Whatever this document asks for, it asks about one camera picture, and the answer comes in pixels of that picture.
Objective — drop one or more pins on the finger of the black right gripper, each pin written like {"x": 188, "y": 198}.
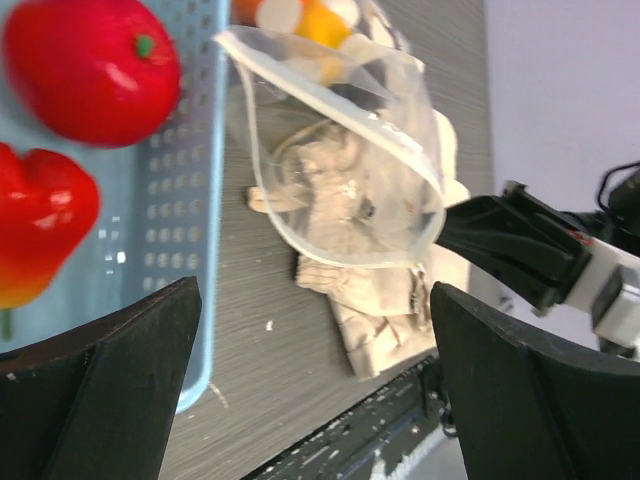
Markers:
{"x": 531, "y": 248}

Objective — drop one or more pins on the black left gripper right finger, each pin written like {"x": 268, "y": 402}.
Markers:
{"x": 528, "y": 404}

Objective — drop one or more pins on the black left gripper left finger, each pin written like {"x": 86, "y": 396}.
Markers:
{"x": 98, "y": 401}

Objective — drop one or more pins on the clear polka dot zip bag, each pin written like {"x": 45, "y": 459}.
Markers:
{"x": 344, "y": 142}

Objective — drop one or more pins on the red yellow fake pear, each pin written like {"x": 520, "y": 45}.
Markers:
{"x": 49, "y": 203}

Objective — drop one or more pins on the yellow fake lemon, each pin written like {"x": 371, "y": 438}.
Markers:
{"x": 321, "y": 25}

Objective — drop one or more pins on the red fake apple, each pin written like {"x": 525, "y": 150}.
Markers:
{"x": 101, "y": 73}

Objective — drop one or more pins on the orange fake fruit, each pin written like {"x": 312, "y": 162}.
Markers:
{"x": 244, "y": 11}

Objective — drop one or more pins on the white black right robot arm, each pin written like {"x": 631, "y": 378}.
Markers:
{"x": 616, "y": 221}

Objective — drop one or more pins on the beige folded fabric garment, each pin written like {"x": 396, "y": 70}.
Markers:
{"x": 384, "y": 313}

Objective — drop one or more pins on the light blue plastic basket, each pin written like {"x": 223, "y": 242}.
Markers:
{"x": 161, "y": 202}

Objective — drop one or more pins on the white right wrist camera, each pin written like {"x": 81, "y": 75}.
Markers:
{"x": 608, "y": 290}

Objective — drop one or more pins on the black paint-chipped base rail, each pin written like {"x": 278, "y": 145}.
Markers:
{"x": 380, "y": 437}

